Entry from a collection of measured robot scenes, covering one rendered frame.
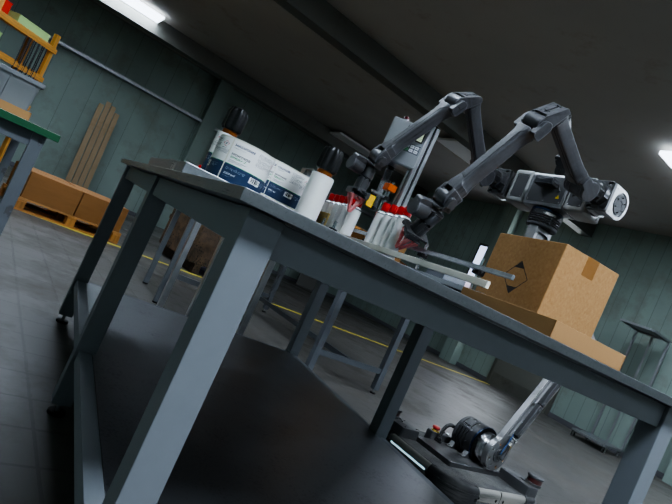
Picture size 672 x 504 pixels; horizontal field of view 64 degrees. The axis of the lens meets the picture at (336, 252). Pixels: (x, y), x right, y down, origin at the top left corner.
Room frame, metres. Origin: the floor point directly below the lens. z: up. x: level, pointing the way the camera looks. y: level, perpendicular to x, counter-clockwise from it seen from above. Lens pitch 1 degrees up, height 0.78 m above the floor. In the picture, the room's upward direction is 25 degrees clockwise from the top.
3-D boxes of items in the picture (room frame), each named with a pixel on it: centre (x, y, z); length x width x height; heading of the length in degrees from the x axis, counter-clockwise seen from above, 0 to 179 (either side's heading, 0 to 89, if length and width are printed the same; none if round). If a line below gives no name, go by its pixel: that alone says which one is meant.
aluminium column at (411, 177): (2.28, -0.16, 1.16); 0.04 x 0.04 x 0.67; 28
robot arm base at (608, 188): (2.02, -0.81, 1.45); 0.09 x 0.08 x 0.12; 34
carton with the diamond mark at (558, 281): (1.73, -0.65, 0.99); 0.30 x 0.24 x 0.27; 23
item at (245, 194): (1.98, 0.06, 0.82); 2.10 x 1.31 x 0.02; 28
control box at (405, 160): (2.31, -0.08, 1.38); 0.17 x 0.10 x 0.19; 83
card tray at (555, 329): (1.30, -0.52, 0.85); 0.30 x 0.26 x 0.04; 28
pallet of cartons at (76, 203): (5.83, 2.87, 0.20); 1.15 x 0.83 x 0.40; 128
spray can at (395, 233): (1.93, -0.18, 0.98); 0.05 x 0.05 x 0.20
